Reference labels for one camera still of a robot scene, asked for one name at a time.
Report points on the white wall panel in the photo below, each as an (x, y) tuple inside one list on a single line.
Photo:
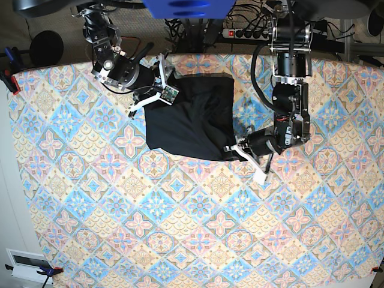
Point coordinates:
[(25, 265)]

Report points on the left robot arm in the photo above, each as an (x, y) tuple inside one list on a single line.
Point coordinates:
[(290, 40)]

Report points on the patterned tablecloth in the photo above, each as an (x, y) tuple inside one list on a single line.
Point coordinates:
[(113, 213)]

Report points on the blue orange clamp bottom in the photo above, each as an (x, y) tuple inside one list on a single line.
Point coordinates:
[(48, 271)]

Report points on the blue mount plate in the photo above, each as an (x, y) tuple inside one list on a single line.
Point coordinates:
[(189, 9)]

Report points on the white camera bracket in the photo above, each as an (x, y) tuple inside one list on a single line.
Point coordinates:
[(159, 91), (241, 151)]

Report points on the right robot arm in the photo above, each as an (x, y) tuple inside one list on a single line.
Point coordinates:
[(111, 65)]

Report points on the white power strip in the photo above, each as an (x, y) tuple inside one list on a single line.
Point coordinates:
[(245, 34)]

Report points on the blue orange clamp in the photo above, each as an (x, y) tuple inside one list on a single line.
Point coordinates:
[(7, 75), (48, 271)]

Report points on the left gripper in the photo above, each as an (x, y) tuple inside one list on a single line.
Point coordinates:
[(262, 142)]

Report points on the black t-shirt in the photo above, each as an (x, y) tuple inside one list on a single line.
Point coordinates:
[(199, 123)]

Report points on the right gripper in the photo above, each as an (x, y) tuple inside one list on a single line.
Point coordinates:
[(146, 77)]

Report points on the black round stool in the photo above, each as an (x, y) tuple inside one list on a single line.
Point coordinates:
[(46, 49)]

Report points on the blue orange clamp left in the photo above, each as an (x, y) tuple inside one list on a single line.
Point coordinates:
[(7, 75)]

